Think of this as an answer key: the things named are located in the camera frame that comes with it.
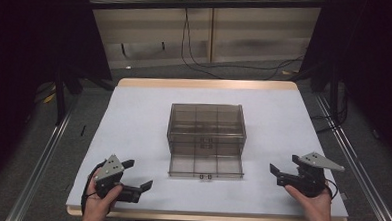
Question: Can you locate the wooden table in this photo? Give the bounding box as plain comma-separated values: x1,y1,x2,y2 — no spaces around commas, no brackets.
65,71,355,221

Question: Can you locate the clear grey drawer box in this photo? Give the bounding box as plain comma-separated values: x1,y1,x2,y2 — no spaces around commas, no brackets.
165,101,249,160

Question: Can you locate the person's right hand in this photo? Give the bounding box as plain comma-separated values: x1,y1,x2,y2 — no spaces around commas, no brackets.
282,181,336,221

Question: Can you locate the person's left hand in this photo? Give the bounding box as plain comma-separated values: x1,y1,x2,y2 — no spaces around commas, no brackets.
80,167,124,221

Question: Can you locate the black floor cable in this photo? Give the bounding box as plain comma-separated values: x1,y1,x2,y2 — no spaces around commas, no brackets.
309,83,351,135

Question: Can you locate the black hanging cable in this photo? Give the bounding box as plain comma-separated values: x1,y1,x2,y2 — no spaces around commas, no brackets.
178,8,226,81
182,8,306,82

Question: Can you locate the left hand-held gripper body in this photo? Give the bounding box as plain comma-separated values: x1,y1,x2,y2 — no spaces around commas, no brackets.
94,153,144,204

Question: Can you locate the white table mat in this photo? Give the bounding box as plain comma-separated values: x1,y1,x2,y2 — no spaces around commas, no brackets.
66,79,355,220

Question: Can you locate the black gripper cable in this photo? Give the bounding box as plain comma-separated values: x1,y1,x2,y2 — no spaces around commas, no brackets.
324,177,340,201
79,161,107,218

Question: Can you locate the aluminium floor rail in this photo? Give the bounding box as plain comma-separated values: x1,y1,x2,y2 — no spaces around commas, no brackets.
308,93,392,221
4,90,83,221

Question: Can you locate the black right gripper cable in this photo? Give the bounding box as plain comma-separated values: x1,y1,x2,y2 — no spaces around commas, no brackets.
324,177,340,201

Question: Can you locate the black metal stand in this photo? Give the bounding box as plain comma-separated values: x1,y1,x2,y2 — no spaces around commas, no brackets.
51,63,118,129
288,59,343,126

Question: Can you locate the clear grey divided drawer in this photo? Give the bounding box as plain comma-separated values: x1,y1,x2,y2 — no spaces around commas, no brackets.
167,150,246,183

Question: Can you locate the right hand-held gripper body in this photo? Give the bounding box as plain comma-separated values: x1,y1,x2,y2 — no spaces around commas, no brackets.
275,150,346,200

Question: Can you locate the black horizontal bar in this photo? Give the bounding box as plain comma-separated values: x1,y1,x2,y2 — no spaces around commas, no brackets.
88,0,326,20

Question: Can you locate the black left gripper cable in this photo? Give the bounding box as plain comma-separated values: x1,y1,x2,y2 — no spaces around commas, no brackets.
79,161,107,218

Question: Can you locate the black curtain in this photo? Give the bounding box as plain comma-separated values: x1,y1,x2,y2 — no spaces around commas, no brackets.
0,0,117,201
295,0,392,168

